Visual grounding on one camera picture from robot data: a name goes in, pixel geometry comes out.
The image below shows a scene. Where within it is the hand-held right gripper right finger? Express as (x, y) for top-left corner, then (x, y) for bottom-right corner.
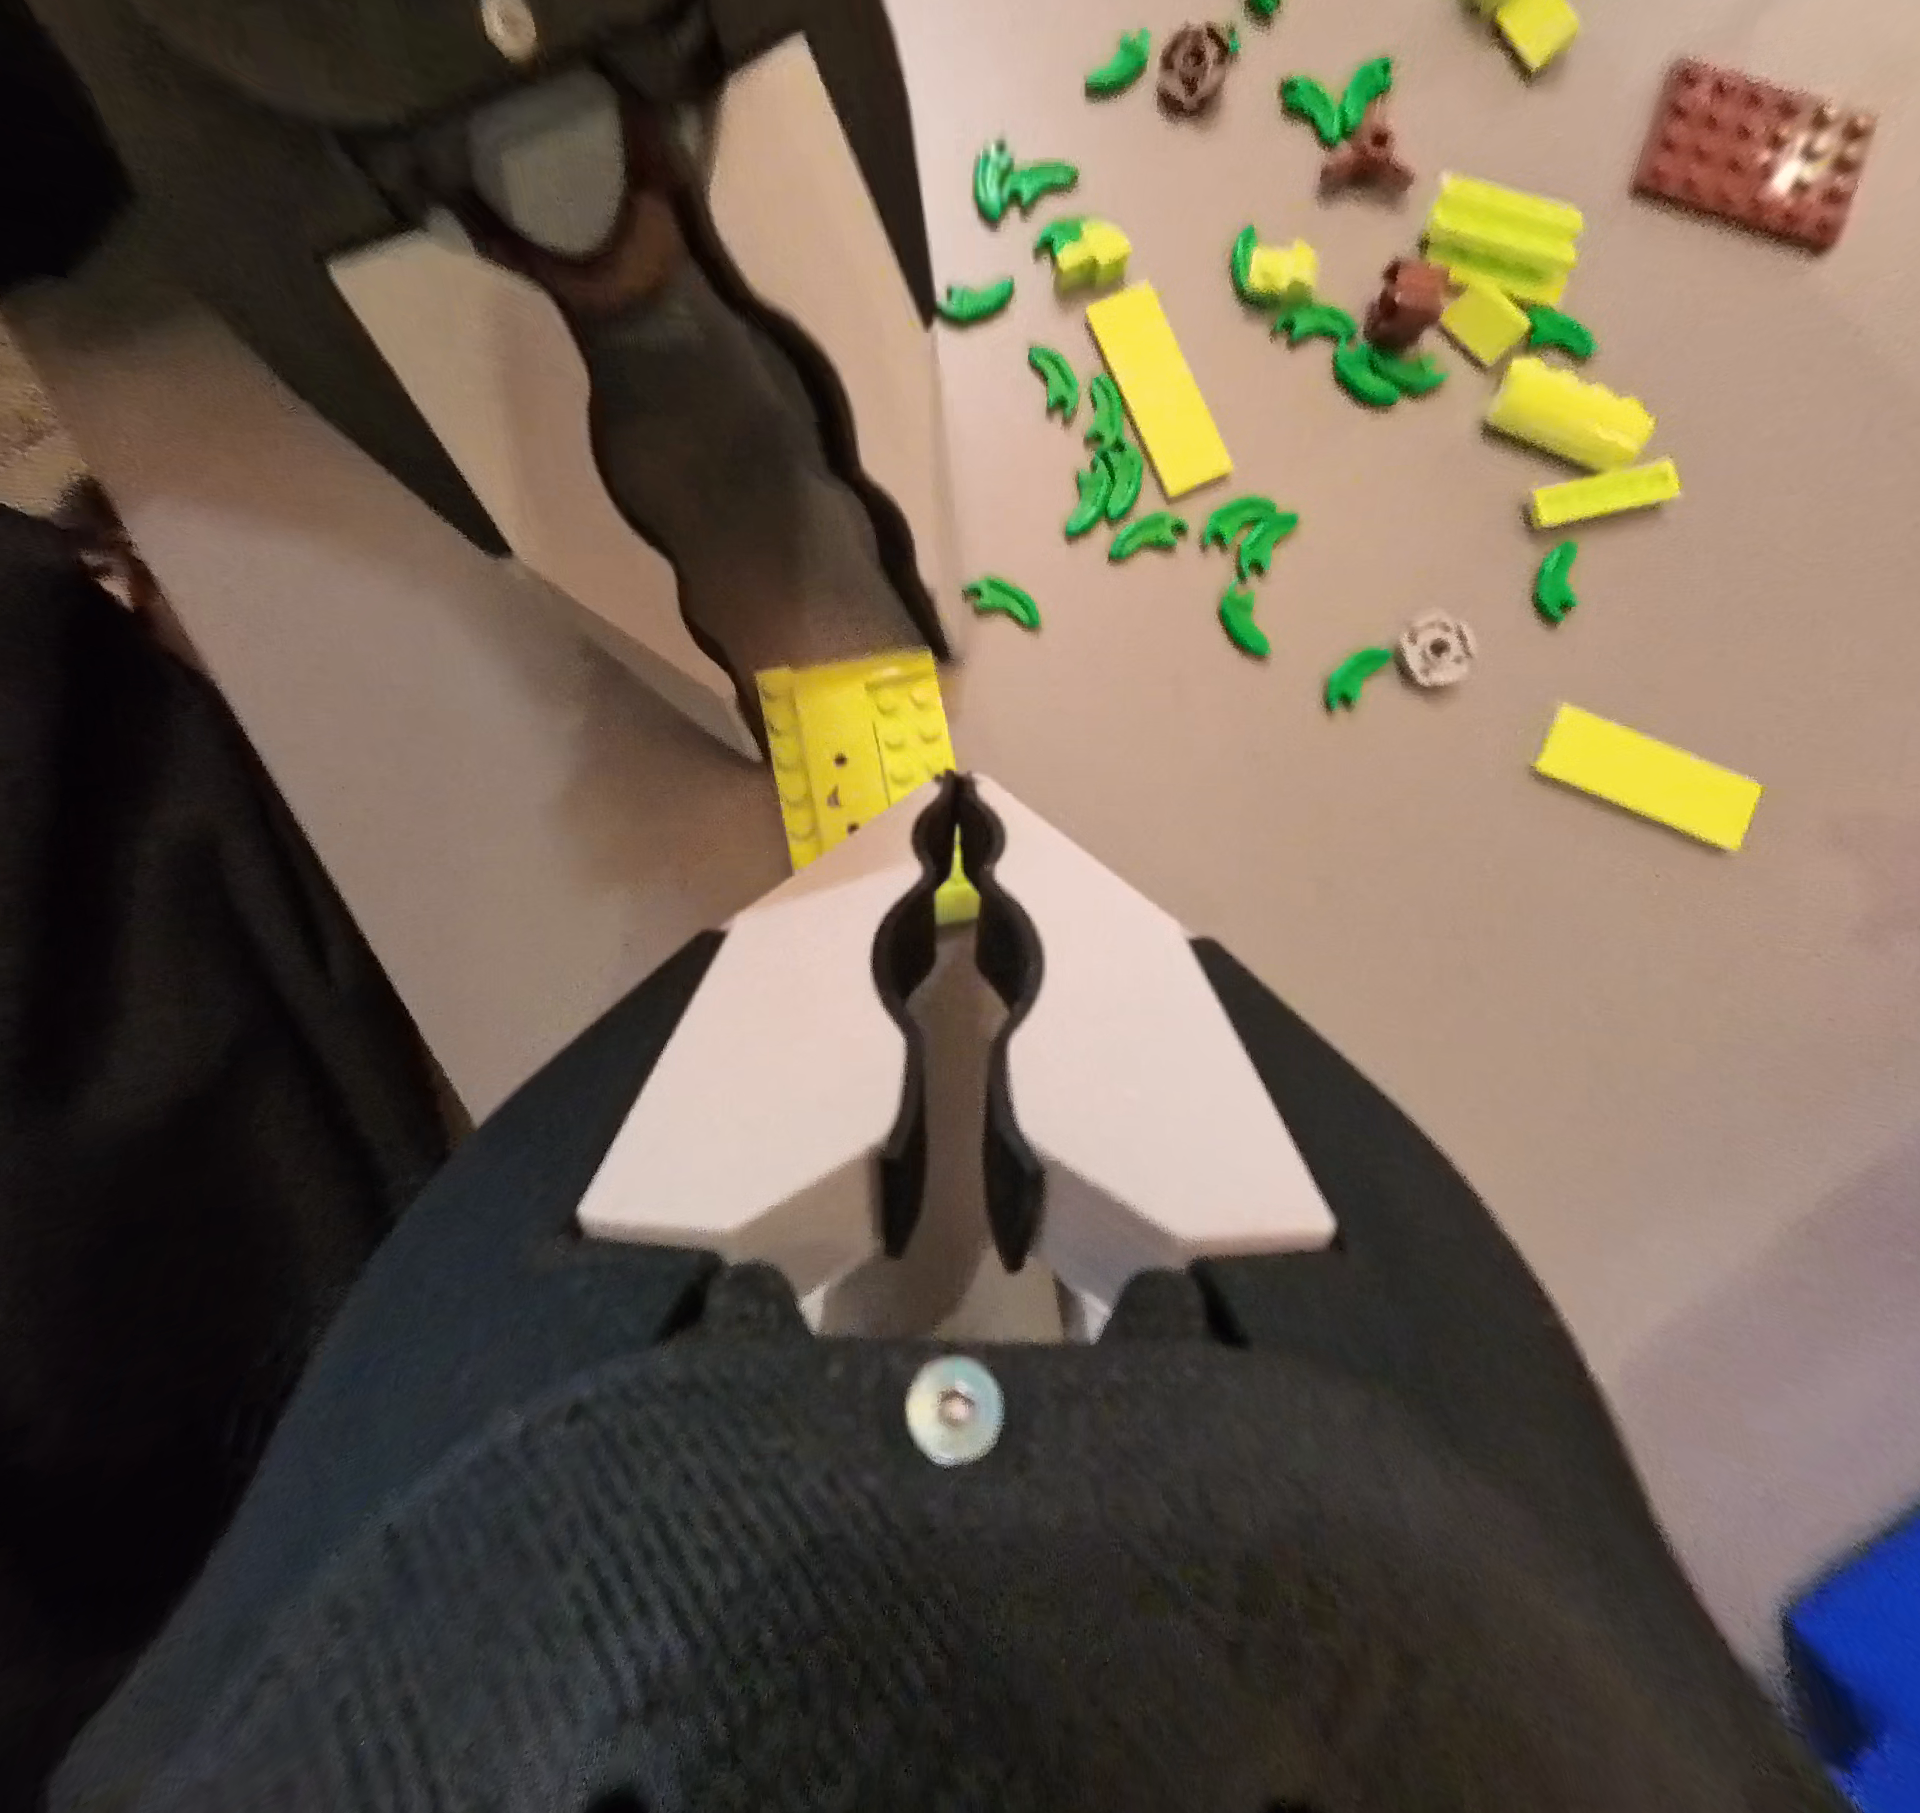
(956, 776), (1338, 1340)

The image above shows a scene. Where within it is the dark round plate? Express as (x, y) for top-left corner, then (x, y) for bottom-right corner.
(1156, 23), (1239, 120)

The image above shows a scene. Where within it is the stack of lime bricks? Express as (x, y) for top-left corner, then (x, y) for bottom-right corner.
(1417, 169), (1587, 308)

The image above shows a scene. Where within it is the scatter of green leaf pieces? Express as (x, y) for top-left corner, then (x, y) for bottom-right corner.
(934, 0), (1598, 717)

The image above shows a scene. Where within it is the large brown studded plate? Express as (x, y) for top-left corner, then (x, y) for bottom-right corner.
(1631, 59), (1880, 255)

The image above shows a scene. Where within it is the blue bin with printed tag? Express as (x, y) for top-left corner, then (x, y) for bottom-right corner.
(1781, 1530), (1920, 1813)

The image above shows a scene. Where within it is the lime tile with face print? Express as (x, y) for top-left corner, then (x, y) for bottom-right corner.
(779, 673), (880, 854)

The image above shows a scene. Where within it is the long lime tile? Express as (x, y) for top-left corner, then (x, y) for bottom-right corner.
(1534, 705), (1762, 854)
(1083, 281), (1235, 502)

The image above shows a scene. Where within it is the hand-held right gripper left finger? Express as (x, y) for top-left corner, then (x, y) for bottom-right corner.
(576, 776), (961, 1327)

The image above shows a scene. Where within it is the large lime half-round brick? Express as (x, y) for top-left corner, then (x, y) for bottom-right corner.
(1484, 356), (1657, 473)

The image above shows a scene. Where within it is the person's black clothing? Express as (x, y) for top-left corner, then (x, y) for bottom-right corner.
(0, 493), (450, 1697)

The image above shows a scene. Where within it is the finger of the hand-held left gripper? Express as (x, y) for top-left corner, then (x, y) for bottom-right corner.
(327, 231), (766, 764)
(703, 36), (961, 666)

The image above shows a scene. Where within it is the brown stump piece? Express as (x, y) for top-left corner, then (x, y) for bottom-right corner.
(1362, 258), (1454, 354)

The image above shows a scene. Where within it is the brown and lime brick assembly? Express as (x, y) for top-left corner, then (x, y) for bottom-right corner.
(753, 650), (961, 929)

